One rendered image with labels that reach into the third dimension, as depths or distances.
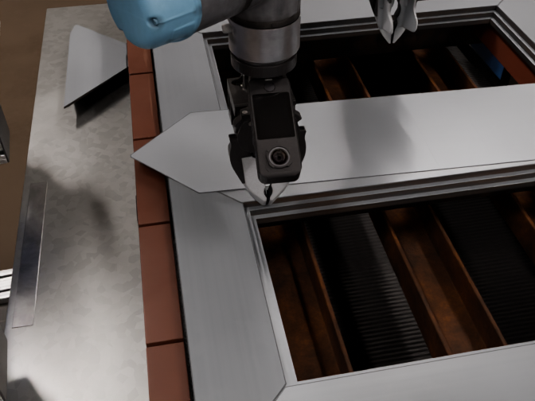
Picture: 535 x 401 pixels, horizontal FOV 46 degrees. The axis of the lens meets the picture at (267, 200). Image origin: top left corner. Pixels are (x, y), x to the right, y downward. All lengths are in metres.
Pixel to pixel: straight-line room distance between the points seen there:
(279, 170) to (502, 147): 0.40
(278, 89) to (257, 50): 0.06
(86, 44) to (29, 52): 1.55
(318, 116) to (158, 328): 0.41
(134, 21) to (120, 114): 0.71
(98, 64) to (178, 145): 0.49
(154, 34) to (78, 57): 0.84
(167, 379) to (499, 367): 0.33
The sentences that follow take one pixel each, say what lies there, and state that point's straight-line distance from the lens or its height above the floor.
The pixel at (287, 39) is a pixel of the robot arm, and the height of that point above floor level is 1.08.
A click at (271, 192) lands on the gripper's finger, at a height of 0.87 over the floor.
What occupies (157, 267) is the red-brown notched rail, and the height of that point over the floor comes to 0.83.
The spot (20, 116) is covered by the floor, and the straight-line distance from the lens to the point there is 2.57.
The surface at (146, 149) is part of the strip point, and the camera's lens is 0.90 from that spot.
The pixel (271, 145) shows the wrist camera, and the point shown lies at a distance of 0.66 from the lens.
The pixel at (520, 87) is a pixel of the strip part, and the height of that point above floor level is 0.84.
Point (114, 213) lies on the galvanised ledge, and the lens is 1.05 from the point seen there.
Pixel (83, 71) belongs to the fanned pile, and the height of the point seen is 0.72.
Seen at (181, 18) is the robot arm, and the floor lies 1.15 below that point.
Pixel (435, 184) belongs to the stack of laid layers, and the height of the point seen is 0.83.
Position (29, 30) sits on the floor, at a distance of 3.14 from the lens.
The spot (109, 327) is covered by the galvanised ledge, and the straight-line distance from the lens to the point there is 0.90.
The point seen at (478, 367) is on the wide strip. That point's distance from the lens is 0.68.
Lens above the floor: 1.40
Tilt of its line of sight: 43 degrees down
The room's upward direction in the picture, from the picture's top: straight up
